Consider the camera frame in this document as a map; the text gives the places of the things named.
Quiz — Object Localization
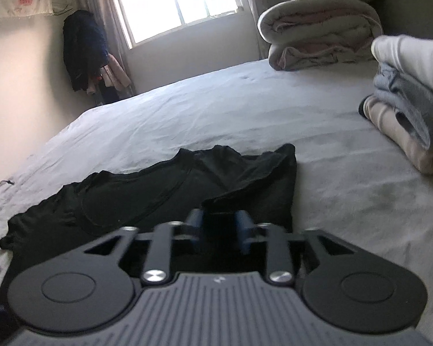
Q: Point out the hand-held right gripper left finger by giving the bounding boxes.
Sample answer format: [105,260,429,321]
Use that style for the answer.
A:
[83,208,204,286]

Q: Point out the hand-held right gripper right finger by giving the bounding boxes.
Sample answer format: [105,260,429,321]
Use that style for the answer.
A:
[236,209,347,286]

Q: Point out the black garment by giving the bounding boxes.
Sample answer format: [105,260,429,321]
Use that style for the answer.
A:
[0,143,297,260]

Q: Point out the pink hanging clothes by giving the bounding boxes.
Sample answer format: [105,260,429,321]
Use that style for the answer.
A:
[87,53,131,95]

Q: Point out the dark hanging clothes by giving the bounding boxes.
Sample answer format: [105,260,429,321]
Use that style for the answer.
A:
[63,10,109,93]

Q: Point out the bed with white sheet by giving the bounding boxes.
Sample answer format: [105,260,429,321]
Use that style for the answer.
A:
[0,58,433,346]

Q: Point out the dark low furniture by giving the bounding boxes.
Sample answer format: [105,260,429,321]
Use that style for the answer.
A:
[93,83,125,108]

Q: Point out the folded beige garment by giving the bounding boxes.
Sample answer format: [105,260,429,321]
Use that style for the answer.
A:
[359,94,433,176]

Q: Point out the folded white pink quilt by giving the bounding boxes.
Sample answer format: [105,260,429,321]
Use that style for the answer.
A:
[258,0,384,50]
[268,41,380,72]

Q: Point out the folded grey garment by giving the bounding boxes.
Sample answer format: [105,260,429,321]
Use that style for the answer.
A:
[373,63,433,149]

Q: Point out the bright window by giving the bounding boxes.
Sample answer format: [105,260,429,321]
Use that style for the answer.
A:
[106,0,247,50]

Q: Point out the thin dark cable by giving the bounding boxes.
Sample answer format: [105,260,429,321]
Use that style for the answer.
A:
[0,179,16,210]

